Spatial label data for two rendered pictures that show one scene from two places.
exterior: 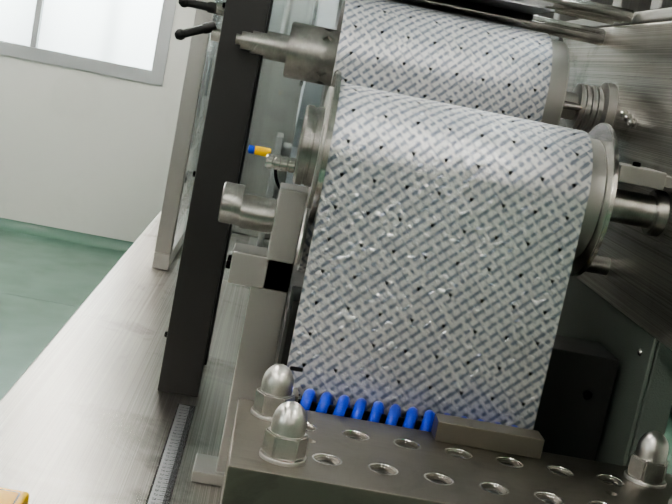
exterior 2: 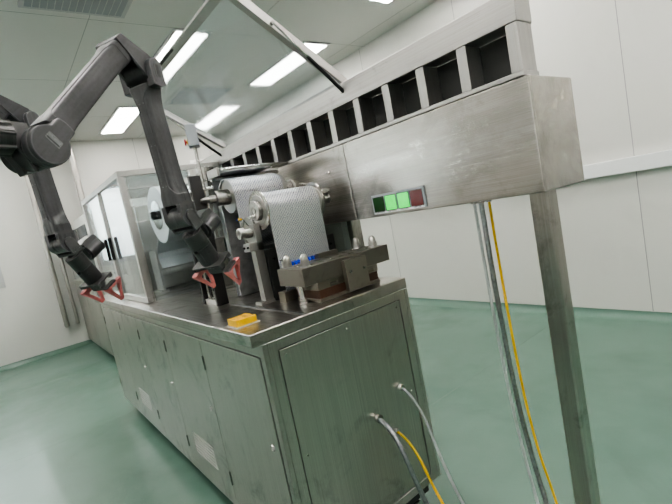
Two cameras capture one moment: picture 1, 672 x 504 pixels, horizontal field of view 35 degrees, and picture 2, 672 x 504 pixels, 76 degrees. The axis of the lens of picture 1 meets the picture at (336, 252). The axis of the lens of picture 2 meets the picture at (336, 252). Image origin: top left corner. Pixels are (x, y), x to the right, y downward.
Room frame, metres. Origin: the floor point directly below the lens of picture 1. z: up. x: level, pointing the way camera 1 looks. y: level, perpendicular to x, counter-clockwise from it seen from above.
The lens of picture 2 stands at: (-0.49, 0.71, 1.21)
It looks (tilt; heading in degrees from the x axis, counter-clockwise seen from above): 6 degrees down; 327
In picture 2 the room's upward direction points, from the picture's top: 11 degrees counter-clockwise
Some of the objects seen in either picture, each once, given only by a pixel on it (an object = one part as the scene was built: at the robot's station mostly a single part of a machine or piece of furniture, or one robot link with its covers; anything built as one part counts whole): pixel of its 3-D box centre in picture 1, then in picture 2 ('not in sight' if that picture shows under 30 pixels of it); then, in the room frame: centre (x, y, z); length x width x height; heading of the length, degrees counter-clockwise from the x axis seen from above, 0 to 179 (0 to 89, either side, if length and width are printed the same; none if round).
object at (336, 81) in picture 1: (323, 148); (259, 210); (1.01, 0.03, 1.25); 0.15 x 0.01 x 0.15; 4
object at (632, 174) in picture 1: (641, 173); not in sight; (1.03, -0.27, 1.28); 0.06 x 0.05 x 0.02; 94
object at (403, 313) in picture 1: (426, 328); (301, 239); (0.96, -0.09, 1.11); 0.23 x 0.01 x 0.18; 94
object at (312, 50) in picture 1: (313, 54); (221, 197); (1.26, 0.07, 1.33); 0.06 x 0.06 x 0.06; 4
